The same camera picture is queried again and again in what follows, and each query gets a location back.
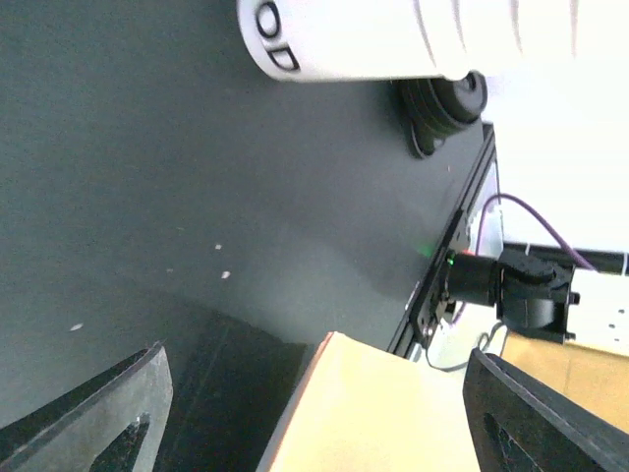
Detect right black lid stack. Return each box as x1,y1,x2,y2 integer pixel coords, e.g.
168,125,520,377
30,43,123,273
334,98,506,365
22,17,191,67
393,71,488,159

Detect orange paper bag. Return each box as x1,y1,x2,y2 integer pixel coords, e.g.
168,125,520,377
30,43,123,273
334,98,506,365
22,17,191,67
257,332,628,471

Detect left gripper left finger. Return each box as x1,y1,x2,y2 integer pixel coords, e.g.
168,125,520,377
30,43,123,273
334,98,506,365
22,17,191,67
1,342,173,471

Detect white paper cup stack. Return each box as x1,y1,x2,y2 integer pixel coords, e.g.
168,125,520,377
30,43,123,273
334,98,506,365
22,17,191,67
236,0,579,83

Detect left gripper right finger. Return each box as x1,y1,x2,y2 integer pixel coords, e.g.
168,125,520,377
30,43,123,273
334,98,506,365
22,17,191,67
463,348,628,471

